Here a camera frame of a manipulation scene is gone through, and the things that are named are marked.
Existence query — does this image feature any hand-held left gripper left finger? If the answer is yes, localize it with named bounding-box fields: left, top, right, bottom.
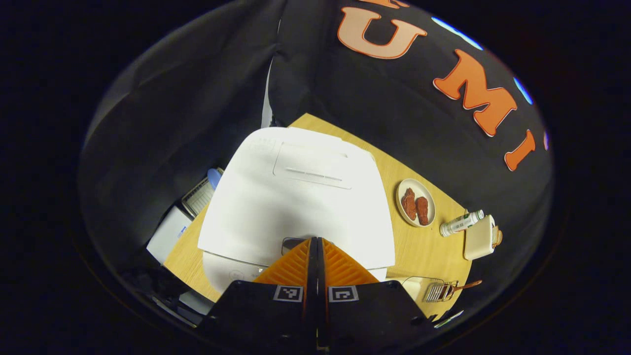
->
left=197, top=238, right=316, bottom=353

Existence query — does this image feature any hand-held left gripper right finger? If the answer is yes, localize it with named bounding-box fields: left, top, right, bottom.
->
left=315, top=238, right=437, bottom=353

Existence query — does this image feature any white rice cooker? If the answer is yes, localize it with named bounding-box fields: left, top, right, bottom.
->
left=197, top=127, right=396, bottom=295

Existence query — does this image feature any brown wooden spoon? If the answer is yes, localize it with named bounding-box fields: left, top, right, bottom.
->
left=446, top=280, right=483, bottom=296

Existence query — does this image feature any white box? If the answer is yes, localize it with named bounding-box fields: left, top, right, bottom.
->
left=146, top=206, right=193, bottom=264

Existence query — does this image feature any white drink bottle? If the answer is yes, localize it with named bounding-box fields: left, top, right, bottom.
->
left=439, top=210, right=485, bottom=238

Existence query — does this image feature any white toaster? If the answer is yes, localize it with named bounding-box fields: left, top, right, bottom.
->
left=463, top=214, right=503, bottom=261

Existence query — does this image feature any white plate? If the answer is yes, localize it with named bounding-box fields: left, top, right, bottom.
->
left=396, top=178, right=436, bottom=228

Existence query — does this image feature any white grille panel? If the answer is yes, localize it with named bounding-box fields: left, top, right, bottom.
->
left=181, top=177, right=217, bottom=217

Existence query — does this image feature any black backdrop cloth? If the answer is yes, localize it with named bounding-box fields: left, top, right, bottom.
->
left=79, top=0, right=555, bottom=277

